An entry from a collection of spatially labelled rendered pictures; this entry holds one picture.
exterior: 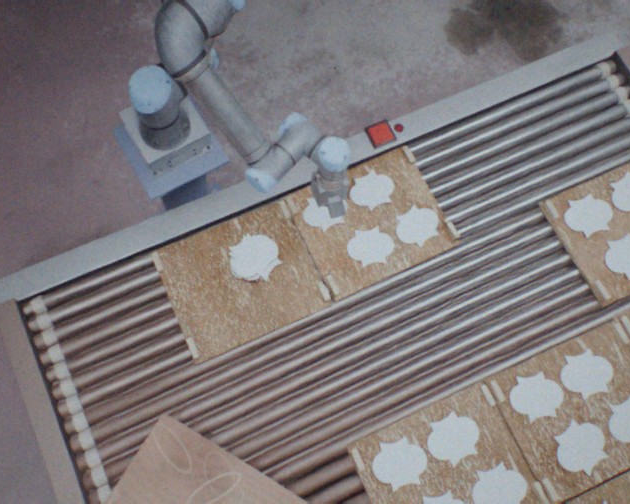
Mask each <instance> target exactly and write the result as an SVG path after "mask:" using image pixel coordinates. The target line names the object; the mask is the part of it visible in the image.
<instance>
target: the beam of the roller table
mask: <svg viewBox="0 0 630 504"><path fill-rule="evenodd" d="M621 47H623V45H622V44H621V43H620V41H619V40H618V38H617V37H616V34H615V33H614V31H612V30H609V31H606V32H604V34H601V35H598V36H596V37H593V38H590V39H587V40H585V41H582V42H580V44H576V45H574V46H571V47H569V48H566V49H563V50H561V51H558V52H556V53H555V54H552V55H550V56H547V57H545V58H541V59H539V60H536V61H534V62H531V63H530V64H528V65H526V66H523V67H521V68H518V69H515V70H512V71H510V72H507V73H505V74H501V76H499V77H496V78H494V79H491V80H489V81H486V82H483V83H481V84H478V85H476V86H473V87H471V88H470V89H467V90H465V91H462V92H460V93H457V94H454V95H451V96H449V97H447V98H444V99H442V100H439V101H438V102H436V103H433V104H431V105H428V106H426V107H423V108H420V109H417V110H415V111H412V112H410V113H408V114H405V115H403V116H399V118H397V119H394V120H392V121H389V122H388V123H389V124H390V126H391V128H392V130H393V131H394V133H395V135H396V138H397V141H396V142H394V143H391V144H389V145H386V146H384V147H381V148H378V149H376V150H375V149H374V148H373V146H372V144H371V142H370V140H369V138H368V137H367V134H366V132H365V131H364V132H360V133H358V134H355V136H353V137H350V138H348V139H345V140H344V141H345V142H346V143H347V144H348V146H349V149H350V161H349V164H348V168H347V170H348V169H350V168H353V167H355V166H358V165H360V164H363V163H366V162H368V161H370V160H373V159H375V158H377V156H380V155H382V154H385V153H388V152H390V151H392V150H395V149H397V148H399V147H402V146H406V145H409V144H411V143H414V142H416V141H419V140H421V138H424V137H427V136H429V135H432V134H434V133H436V132H439V131H442V130H445V129H447V128H450V127H452V126H454V125H457V124H460V122H463V121H465V120H467V119H470V118H472V117H476V116H478V115H481V114H483V113H485V112H488V111H490V110H494V109H496V107H498V106H501V105H503V104H507V103H509V102H511V101H514V100H516V99H519V98H522V97H525V96H526V95H527V94H529V93H532V92H535V91H538V90H540V89H542V88H545V87H548V86H551V85H553V83H556V82H558V81H561V80H564V79H566V78H569V77H571V76H574V75H577V74H579V73H580V72H582V71H585V70H587V69H590V68H592V67H593V66H594V65H598V64H600V63H605V61H608V59H609V58H610V57H611V55H612V54H613V53H614V51H615V49H619V48H621ZM395 124H401V125H403V126H404V131H402V132H396V131H395V130H394V125H395ZM314 171H318V165H315V164H314V163H313V162H312V161H310V160H309V159H307V158H306V157H304V158H303V159H302V160H301V161H300V162H299V163H298V164H297V165H296V166H295V167H293V168H292V169H291V170H290V171H289V172H288V173H287V174H286V175H285V176H284V177H283V179H282V180H281V181H280V182H279V184H277V185H275V186H274V187H273V188H272V189H270V190H269V191H268V192H266V193H262V192H259V191H258V190H256V189H255V188H254V187H253V186H252V185H251V184H250V183H249V182H247V180H244V181H242V182H239V183H237V184H234V185H232V186H229V187H227V188H224V189H221V190H219V191H216V192H214V193H211V194H209V195H206V196H203V197H200V198H198V199H195V200H193V201H190V203H189V202H188V204H186V205H182V206H180V207H177V208H175V209H172V210H170V211H167V212H164V213H161V214H159V215H156V216H154V217H151V218H149V219H146V220H143V221H141V222H138V223H136V224H133V226H131V227H127V228H125V229H122V230H120V231H117V232H115V233H111V234H109V235H107V236H104V237H102V238H99V239H96V240H93V241H91V242H88V243H86V244H83V246H80V247H77V248H75V249H72V250H70V251H67V252H64V253H62V254H59V255H57V256H53V257H51V258H48V259H46V260H43V261H41V263H37V264H35V265H33V266H30V267H28V268H24V269H22V270H19V271H17V272H13V273H11V274H8V275H6V276H2V277H0V303H3V302H6V301H9V300H11V299H15V300H16V301H18V302H20V303H21V304H23V303H26V302H28V301H31V299H33V297H36V296H38V295H45V294H47V293H49V292H52V291H54V290H58V289H60V288H63V287H65V286H67V285H71V284H73V282H76V281H78V280H80V279H84V278H86V277H89V276H91V275H94V274H96V273H99V272H102V271H104V270H107V269H109V268H111V267H115V265H117V264H120V263H122V262H125V261H127V260H129V259H133V258H135V257H138V256H140V255H142V254H145V253H148V252H151V251H153V250H155V249H158V248H160V247H163V245H166V244H169V243H171V242H173V241H176V240H178V239H181V238H183V237H186V236H189V235H191V234H194V233H196V232H199V231H201V230H203V229H207V228H209V227H212V226H214V224H216V223H219V222H221V221H224V220H227V219H229V218H232V217H234V216H237V215H239V214H242V213H244V212H246V211H250V210H252V209H255V208H257V207H259V206H262V205H264V204H267V203H269V202H273V200H275V199H277V198H280V197H282V196H285V195H287V194H289V193H292V192H295V191H298V190H300V189H303V188H305V187H307V186H310V185H311V176H312V172H314Z"/></svg>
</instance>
